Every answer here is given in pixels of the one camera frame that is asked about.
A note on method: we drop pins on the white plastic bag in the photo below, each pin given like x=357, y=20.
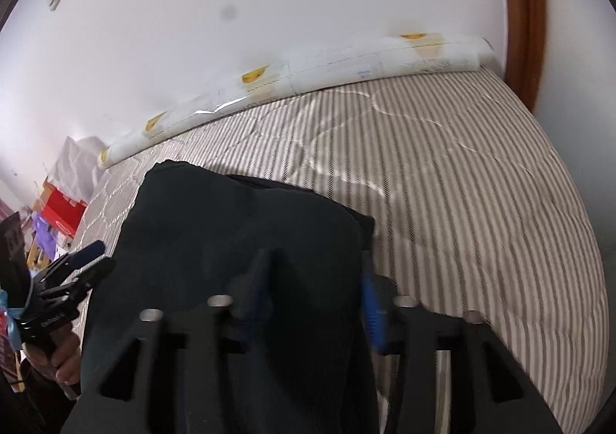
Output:
x=77, y=164

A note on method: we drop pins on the red box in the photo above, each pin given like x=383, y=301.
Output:
x=60, y=212

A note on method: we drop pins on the white rolled mat yellow prints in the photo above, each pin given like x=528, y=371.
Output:
x=337, y=66

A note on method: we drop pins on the brown cardboard box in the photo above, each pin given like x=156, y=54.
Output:
x=48, y=191

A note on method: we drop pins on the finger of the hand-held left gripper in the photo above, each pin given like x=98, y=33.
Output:
x=86, y=252
x=89, y=272

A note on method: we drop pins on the black t-shirt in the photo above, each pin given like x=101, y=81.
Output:
x=216, y=232

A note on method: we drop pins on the brown wooden door frame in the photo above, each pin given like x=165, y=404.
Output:
x=522, y=5

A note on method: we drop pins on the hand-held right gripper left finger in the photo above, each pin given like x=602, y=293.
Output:
x=257, y=301

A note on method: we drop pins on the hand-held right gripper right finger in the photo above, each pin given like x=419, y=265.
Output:
x=373, y=316

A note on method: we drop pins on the striped bed cover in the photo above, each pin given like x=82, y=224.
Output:
x=457, y=198

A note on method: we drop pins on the purple bag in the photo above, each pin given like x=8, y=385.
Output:
x=42, y=232

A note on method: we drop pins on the person's left hand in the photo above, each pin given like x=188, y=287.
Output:
x=65, y=357

